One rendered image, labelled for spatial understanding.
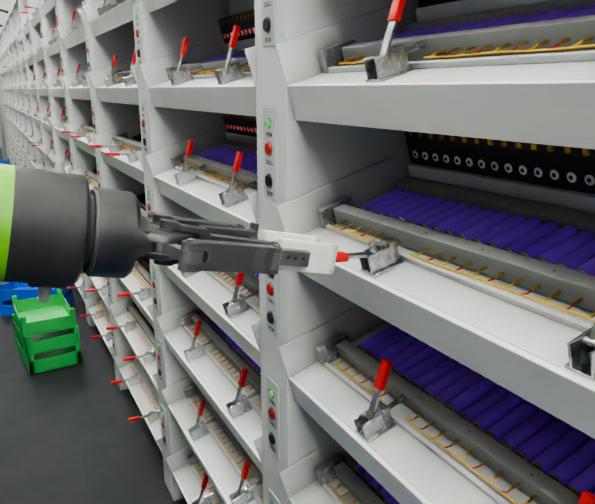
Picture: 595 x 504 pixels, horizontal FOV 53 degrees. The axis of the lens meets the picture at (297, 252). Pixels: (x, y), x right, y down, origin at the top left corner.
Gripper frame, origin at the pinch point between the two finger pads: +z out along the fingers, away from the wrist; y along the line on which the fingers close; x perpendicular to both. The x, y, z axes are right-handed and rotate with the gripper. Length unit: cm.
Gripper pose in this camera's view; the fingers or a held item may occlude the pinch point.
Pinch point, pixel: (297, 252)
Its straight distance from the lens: 59.6
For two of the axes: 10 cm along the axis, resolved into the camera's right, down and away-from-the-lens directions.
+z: 8.7, 0.9, 4.8
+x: 1.9, -9.6, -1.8
